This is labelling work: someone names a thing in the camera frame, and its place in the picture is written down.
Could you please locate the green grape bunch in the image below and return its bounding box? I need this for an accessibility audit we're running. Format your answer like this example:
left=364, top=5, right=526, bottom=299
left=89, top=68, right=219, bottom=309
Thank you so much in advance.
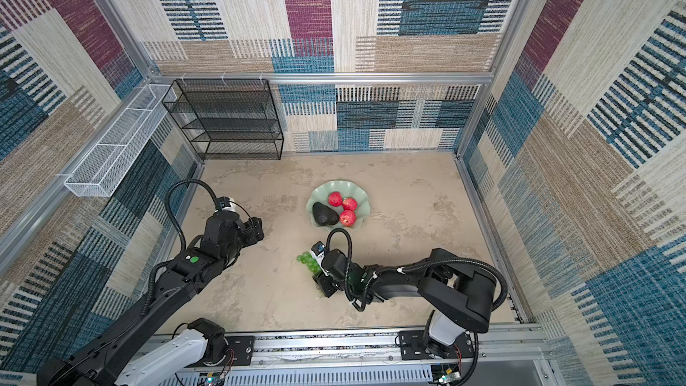
left=297, top=252, right=323, bottom=276

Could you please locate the red apple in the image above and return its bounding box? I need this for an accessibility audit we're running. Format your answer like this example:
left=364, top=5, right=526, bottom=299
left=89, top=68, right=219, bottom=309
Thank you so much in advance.
left=328, top=191, right=343, bottom=207
left=341, top=198, right=358, bottom=211
left=339, top=209, right=357, bottom=227

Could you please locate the dark avocado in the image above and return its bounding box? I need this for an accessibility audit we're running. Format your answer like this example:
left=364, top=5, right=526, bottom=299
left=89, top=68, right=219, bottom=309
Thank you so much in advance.
left=312, top=202, right=339, bottom=226

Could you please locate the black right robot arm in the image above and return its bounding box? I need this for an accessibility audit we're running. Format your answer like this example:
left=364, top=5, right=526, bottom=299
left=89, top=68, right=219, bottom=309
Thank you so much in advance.
left=301, top=242, right=508, bottom=358

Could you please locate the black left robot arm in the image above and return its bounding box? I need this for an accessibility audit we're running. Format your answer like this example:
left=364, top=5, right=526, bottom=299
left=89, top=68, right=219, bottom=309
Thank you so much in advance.
left=37, top=210, right=264, bottom=385

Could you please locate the light green wavy fruit bowl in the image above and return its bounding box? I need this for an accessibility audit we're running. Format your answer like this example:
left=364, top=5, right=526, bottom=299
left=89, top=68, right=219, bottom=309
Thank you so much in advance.
left=305, top=180, right=371, bottom=231

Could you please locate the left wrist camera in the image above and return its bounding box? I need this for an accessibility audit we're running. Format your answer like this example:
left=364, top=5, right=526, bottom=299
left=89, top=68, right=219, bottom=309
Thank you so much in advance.
left=217, top=197, right=236, bottom=213

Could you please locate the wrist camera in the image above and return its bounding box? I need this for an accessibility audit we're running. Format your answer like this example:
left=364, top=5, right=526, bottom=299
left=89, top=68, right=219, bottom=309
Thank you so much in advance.
left=310, top=241, right=327, bottom=258
left=217, top=197, right=236, bottom=213

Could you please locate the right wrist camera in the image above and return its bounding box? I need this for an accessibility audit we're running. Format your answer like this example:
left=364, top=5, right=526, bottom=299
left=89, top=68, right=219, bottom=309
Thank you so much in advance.
left=310, top=241, right=327, bottom=258

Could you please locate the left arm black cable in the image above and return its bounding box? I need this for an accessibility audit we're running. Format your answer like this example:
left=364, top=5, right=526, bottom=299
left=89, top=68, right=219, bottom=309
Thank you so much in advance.
left=163, top=179, right=223, bottom=253

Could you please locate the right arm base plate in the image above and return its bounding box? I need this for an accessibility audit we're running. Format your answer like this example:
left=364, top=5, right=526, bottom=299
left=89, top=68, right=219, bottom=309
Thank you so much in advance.
left=395, top=330, right=474, bottom=360

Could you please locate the black wire shelf rack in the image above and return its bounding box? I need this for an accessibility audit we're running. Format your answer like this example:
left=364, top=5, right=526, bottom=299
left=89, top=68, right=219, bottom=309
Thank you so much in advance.
left=162, top=79, right=284, bottom=161

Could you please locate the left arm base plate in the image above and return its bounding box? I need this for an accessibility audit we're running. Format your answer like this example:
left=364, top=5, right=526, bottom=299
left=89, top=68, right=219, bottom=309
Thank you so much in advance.
left=188, top=335, right=255, bottom=370

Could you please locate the white mesh wall basket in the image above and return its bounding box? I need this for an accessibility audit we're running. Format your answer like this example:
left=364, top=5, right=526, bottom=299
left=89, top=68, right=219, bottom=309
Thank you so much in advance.
left=64, top=84, right=170, bottom=198

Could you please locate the aluminium front rail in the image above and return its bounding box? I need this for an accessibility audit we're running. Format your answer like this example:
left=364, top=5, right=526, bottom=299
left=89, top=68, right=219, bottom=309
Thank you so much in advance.
left=106, top=323, right=558, bottom=386

